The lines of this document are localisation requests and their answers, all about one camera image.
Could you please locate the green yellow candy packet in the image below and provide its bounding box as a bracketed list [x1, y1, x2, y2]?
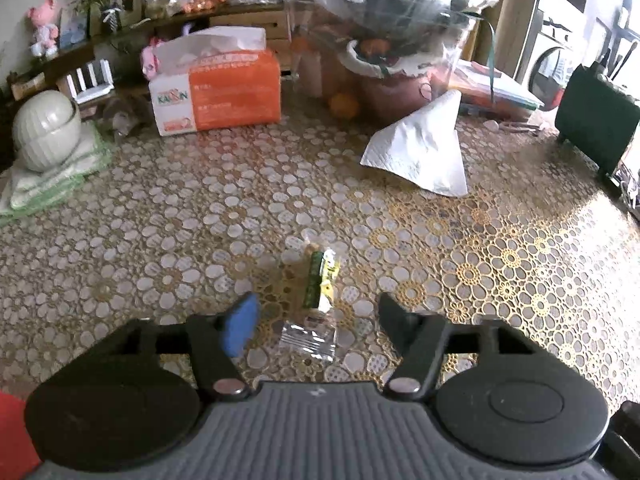
[303, 248, 341, 314]

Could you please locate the clear candy wrapper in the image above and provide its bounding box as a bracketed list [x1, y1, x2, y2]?
[279, 310, 337, 363]

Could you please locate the white paper sheet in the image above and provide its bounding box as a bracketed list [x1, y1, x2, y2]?
[360, 90, 468, 197]

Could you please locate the red cardboard box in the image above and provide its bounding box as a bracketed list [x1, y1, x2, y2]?
[0, 392, 41, 480]

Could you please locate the folded green white cloth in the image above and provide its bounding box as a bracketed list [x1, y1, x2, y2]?
[0, 120, 112, 226]

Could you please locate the orange fruit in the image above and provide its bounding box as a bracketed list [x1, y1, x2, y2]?
[328, 92, 360, 120]

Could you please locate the stack of colourful folders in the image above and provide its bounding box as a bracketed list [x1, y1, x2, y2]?
[449, 61, 542, 122]

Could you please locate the pink pot with fruit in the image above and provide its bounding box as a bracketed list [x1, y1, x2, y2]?
[338, 40, 454, 125]

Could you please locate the orange tissue box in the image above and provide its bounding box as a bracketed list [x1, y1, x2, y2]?
[149, 26, 281, 136]

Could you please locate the grey round ceramic jar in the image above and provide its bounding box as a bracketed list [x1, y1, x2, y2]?
[12, 90, 81, 174]

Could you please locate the green radio box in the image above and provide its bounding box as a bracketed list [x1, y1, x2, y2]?
[554, 65, 639, 174]

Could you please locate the pink backpack toy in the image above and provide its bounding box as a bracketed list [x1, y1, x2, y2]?
[140, 37, 163, 81]

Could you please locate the white router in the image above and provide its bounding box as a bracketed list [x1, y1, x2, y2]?
[65, 58, 115, 105]

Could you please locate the wooden tv cabinet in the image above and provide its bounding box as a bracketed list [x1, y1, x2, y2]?
[1, 2, 292, 104]

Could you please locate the large clear plastic bag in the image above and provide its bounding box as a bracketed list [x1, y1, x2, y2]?
[314, 0, 498, 64]

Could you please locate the pink plush bear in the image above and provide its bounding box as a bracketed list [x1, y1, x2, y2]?
[27, 0, 60, 60]

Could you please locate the photo frame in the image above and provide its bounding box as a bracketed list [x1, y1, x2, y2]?
[89, 0, 143, 37]

